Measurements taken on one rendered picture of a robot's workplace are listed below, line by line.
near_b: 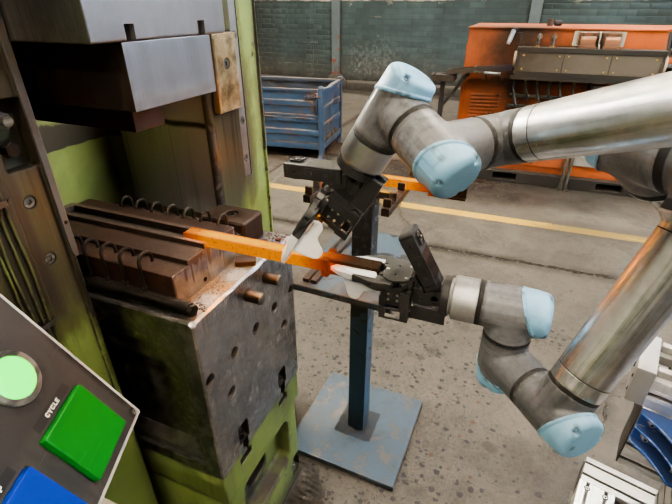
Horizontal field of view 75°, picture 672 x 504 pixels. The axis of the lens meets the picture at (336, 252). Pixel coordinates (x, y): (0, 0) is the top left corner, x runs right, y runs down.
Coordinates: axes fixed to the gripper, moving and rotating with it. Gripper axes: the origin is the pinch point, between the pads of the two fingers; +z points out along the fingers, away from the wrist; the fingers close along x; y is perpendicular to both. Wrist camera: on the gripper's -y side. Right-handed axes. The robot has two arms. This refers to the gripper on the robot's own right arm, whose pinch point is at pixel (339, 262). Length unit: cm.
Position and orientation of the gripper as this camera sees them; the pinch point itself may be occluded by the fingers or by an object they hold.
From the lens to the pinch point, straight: 79.5
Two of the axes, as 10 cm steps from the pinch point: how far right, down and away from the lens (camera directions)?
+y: 0.1, 8.7, 4.9
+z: -9.3, -1.8, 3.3
